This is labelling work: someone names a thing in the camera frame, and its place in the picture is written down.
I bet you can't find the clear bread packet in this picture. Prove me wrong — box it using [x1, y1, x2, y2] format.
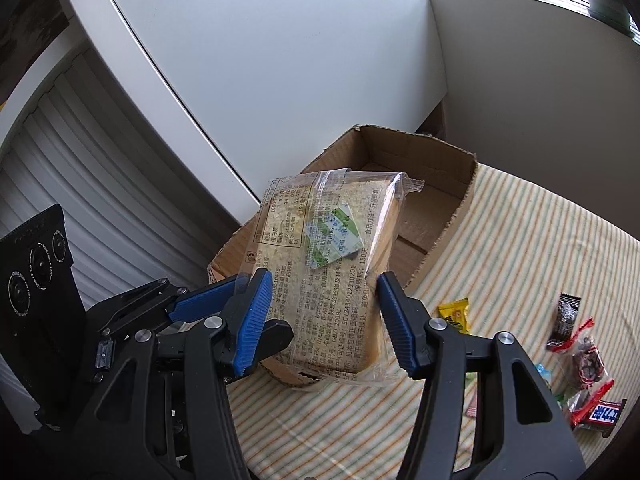
[247, 168, 424, 387]

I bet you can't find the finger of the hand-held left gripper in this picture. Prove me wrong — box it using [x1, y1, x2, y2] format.
[87, 275, 249, 342]
[155, 318, 295, 364]

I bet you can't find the brown cardboard box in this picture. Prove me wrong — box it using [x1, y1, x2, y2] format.
[207, 124, 479, 389]

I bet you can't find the striped tablecloth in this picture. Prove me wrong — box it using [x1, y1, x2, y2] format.
[220, 162, 640, 480]

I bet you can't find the black candy packet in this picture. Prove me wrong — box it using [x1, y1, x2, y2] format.
[545, 292, 582, 352]

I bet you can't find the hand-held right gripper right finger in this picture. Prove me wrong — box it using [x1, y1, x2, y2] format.
[376, 271, 587, 480]

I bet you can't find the blue brown candy bar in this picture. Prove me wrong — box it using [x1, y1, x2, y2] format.
[584, 399, 629, 438]

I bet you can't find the yellow candy packet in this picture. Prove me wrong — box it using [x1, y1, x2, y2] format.
[437, 298, 473, 335]

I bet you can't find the white cabinet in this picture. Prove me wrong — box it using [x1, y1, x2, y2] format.
[52, 0, 449, 232]

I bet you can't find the potted plant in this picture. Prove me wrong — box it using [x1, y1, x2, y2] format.
[570, 0, 640, 45]

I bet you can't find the red clear snack packet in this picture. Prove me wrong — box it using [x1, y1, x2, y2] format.
[562, 379, 616, 432]
[564, 317, 612, 392]

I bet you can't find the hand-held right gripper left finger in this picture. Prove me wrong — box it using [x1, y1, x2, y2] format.
[70, 269, 272, 480]

